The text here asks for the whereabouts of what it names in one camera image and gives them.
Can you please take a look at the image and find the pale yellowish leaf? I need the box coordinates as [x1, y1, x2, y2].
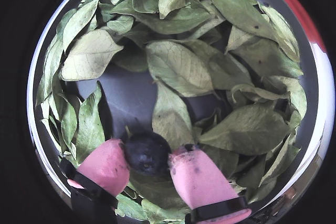
[60, 29, 124, 82]

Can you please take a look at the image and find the dark blueberry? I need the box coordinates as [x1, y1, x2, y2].
[123, 131, 172, 177]

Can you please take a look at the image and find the narrow green leaf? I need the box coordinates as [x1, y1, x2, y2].
[230, 83, 291, 103]

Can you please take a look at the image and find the round metal bowl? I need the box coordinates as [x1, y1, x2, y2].
[26, 0, 336, 224]

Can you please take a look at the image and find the large green leaf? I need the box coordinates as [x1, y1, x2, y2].
[202, 0, 276, 41]
[145, 40, 214, 98]
[198, 103, 291, 156]
[181, 39, 254, 91]
[230, 37, 304, 79]

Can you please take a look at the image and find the pink padded gripper finger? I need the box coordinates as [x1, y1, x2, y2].
[59, 138, 131, 224]
[167, 144, 251, 224]

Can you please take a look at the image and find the long green leaf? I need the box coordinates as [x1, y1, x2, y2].
[110, 0, 218, 36]

